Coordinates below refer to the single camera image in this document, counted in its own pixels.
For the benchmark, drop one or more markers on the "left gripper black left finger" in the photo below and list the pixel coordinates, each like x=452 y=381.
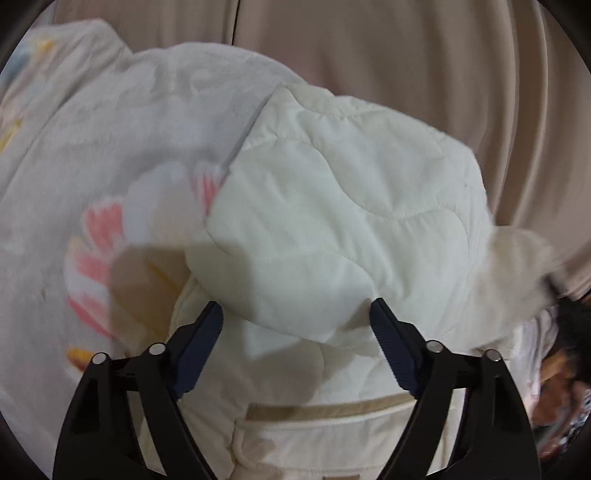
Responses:
x=124 y=422

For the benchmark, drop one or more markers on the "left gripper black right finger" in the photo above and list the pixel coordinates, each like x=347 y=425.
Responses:
x=494 y=439

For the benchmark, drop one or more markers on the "cream quilted jacket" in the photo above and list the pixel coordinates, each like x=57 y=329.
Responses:
x=333 y=202

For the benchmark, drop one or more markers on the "dark patterned clothes pile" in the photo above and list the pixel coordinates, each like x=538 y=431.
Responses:
x=563 y=408

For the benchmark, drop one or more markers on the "floral white blanket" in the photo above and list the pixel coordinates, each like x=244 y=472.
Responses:
x=109 y=160

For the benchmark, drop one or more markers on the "beige curtain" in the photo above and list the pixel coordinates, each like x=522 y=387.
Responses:
x=501 y=76

